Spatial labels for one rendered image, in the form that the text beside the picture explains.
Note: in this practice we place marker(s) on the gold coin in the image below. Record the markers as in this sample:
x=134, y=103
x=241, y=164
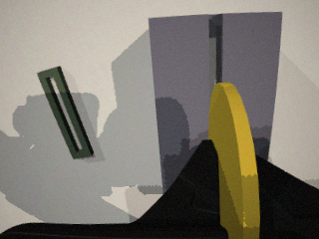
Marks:
x=229, y=130

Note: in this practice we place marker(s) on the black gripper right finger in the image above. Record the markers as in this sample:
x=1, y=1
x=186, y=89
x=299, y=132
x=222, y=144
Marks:
x=289, y=208

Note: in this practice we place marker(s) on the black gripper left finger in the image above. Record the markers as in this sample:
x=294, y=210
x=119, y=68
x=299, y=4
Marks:
x=189, y=209

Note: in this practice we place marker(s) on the dark green slotted holder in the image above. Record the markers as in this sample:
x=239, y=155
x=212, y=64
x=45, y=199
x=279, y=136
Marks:
x=69, y=104

